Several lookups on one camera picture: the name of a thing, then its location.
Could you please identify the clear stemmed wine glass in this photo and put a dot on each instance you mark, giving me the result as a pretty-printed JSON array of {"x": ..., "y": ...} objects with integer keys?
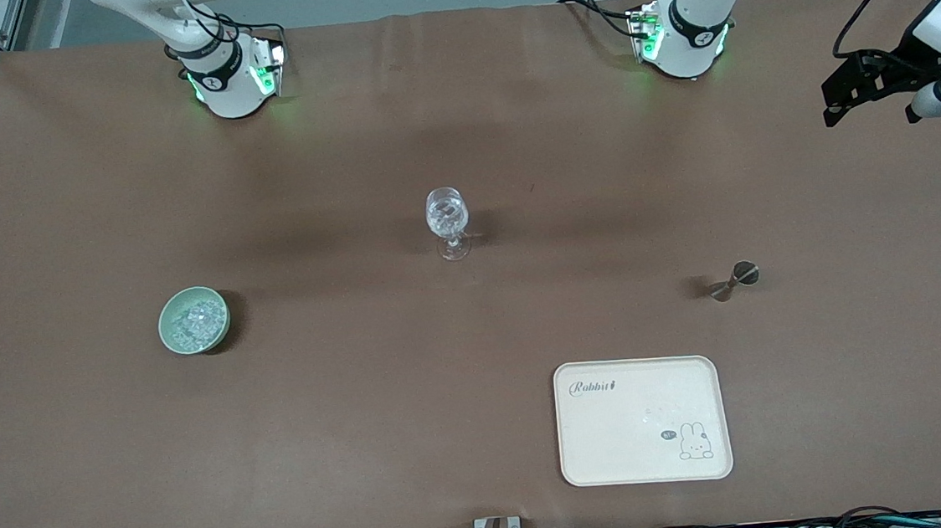
[{"x": 447, "y": 215}]

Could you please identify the clear ice cubes heap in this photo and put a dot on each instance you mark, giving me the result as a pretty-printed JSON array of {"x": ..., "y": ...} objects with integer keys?
[{"x": 196, "y": 321}]

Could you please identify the silver metal double jigger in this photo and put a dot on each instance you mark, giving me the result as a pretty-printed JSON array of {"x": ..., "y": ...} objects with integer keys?
[{"x": 744, "y": 274}]

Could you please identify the pale green ceramic bowl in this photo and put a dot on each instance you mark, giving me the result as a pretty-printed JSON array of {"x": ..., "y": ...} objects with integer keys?
[{"x": 178, "y": 341}]

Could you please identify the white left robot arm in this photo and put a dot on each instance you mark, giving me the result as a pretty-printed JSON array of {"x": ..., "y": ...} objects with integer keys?
[{"x": 692, "y": 37}]

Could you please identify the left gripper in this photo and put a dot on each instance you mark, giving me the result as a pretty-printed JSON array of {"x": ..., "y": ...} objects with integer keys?
[{"x": 901, "y": 63}]

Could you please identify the cream rabbit print tray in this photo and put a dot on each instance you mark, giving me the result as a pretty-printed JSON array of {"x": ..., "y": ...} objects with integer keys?
[{"x": 618, "y": 437}]

